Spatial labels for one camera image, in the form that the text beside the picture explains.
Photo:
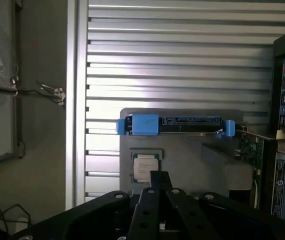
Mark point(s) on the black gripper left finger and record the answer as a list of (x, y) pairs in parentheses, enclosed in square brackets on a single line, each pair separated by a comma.
[(142, 215)]

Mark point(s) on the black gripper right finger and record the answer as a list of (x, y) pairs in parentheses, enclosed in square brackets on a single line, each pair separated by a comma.
[(182, 212)]

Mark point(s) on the silver CPU with green edge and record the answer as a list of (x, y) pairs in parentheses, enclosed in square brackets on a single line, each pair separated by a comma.
[(142, 166)]

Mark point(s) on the grey parts rack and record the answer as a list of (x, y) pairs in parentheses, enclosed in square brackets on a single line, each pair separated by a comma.
[(187, 165)]

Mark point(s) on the disk in blue caddy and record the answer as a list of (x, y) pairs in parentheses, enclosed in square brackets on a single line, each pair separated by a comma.
[(145, 124)]

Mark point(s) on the green graphics card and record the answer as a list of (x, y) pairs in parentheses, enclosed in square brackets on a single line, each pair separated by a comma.
[(251, 152)]

